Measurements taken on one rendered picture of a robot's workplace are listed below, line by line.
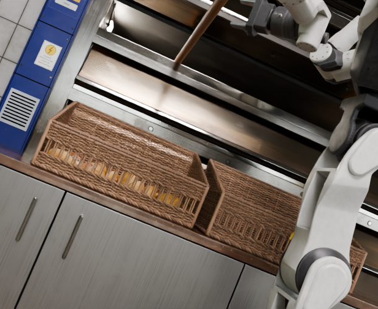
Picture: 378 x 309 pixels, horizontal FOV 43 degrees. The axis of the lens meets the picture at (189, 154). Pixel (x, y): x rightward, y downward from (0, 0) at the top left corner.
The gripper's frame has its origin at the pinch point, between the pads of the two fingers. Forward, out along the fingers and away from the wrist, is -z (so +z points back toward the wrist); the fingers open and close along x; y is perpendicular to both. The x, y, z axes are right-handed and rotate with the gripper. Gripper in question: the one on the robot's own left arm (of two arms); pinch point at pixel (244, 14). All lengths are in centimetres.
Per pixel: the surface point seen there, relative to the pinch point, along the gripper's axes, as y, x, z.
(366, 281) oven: 106, 64, 54
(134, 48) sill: 29, 11, -57
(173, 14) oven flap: 35, -9, -50
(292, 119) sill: 72, 11, 5
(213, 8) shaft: -21.1, 9.5, 1.4
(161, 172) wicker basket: 4, 56, -8
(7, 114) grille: 7, 58, -84
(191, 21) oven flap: 39, -10, -43
